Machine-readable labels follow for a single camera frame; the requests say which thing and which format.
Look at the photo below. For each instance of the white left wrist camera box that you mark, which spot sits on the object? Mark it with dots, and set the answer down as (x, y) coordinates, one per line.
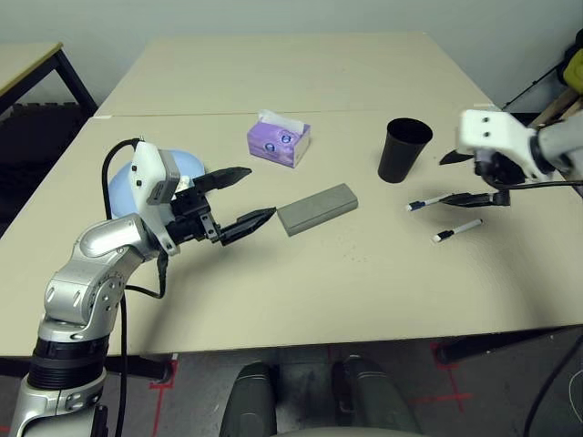
(146, 182)

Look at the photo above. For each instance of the grey robot torso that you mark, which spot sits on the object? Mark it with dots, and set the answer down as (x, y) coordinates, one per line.
(319, 432)

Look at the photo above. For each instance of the white marker black tip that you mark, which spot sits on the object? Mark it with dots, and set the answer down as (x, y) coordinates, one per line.
(457, 230)

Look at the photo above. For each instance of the black foam floor mats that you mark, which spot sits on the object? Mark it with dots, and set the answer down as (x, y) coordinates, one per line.
(32, 132)

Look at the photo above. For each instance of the grey robot left leg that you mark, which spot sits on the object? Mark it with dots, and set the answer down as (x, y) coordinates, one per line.
(250, 400)

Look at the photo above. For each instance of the black plastic cup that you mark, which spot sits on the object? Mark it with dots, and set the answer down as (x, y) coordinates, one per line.
(401, 159)

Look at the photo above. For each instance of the white marker blue cap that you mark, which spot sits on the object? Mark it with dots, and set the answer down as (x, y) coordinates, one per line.
(430, 202)

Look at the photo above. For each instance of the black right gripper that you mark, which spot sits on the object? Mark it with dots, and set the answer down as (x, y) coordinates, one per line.
(498, 173)

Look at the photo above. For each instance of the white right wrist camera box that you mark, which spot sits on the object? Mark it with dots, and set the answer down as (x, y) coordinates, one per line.
(492, 132)

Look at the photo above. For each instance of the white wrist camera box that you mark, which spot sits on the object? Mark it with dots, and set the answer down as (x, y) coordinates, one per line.
(146, 182)
(492, 132)

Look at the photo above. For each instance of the grey glasses case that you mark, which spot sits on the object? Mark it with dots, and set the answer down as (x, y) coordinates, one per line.
(319, 207)

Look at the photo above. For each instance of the purple tissue box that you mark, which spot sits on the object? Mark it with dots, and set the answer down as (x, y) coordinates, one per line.
(273, 141)

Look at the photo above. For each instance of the grey robot leg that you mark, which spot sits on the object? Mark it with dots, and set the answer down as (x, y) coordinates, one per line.
(373, 400)
(250, 400)

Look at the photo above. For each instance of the grey robot right leg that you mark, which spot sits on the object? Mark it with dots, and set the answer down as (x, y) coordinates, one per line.
(373, 400)

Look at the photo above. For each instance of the black table base foot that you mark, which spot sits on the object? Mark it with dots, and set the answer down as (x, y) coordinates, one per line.
(492, 348)
(141, 366)

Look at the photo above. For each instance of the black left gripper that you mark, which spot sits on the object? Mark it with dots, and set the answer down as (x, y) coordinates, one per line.
(191, 216)

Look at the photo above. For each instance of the dark side table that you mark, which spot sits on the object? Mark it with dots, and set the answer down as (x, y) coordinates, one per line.
(23, 64)

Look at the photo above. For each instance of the blue plastic plate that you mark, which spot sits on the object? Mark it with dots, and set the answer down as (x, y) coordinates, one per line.
(120, 191)

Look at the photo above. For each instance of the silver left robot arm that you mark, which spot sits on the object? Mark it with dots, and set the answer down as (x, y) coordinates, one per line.
(82, 282)

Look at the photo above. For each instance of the green stool wooden legs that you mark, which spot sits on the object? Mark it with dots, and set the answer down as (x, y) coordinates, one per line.
(574, 73)

